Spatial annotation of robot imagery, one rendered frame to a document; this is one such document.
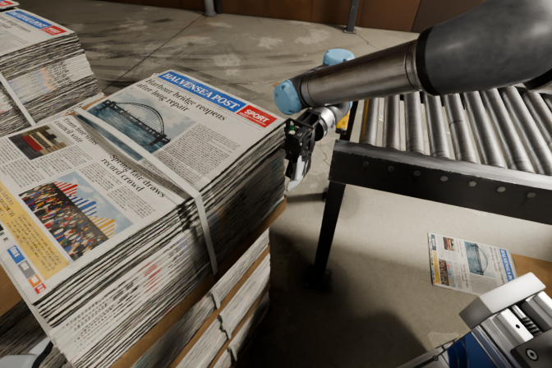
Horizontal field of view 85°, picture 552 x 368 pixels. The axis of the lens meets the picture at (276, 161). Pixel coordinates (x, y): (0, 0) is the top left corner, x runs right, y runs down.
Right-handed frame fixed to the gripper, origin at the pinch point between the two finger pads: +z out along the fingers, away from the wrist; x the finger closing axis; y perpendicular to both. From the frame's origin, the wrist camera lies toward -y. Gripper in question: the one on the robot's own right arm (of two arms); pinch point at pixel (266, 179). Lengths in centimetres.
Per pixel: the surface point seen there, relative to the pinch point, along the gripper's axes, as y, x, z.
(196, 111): 21.5, -5.4, 10.2
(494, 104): -6, 37, -72
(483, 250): -85, 65, -84
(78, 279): 21.3, 5.5, 35.7
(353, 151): -4.9, 9.8, -25.0
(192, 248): 11.9, 6.2, 24.5
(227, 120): 21.6, 0.2, 9.4
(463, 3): -50, -11, -352
